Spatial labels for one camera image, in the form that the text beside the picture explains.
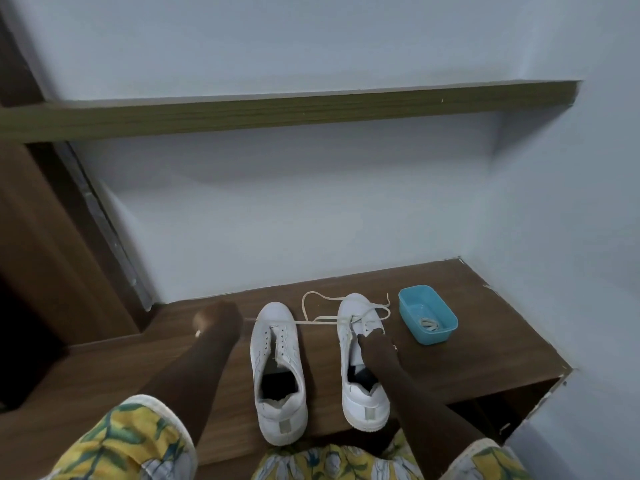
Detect person's right hand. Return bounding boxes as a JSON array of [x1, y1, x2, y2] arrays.
[[355, 329, 401, 377]]

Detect person's left hand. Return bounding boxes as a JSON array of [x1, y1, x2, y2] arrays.
[[192, 300, 245, 347]]

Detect blue plastic basket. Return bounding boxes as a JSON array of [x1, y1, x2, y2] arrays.
[[397, 285, 459, 346]]

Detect white sneaker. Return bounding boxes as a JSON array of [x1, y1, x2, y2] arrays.
[[249, 301, 309, 447], [336, 293, 392, 431]]

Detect person's right forearm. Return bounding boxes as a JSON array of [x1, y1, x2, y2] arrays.
[[379, 367, 487, 478]]

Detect person's left forearm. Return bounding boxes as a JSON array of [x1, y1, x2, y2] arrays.
[[136, 334, 241, 447]]

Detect wooden wall shelf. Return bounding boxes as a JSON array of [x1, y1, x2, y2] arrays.
[[0, 80, 583, 144]]

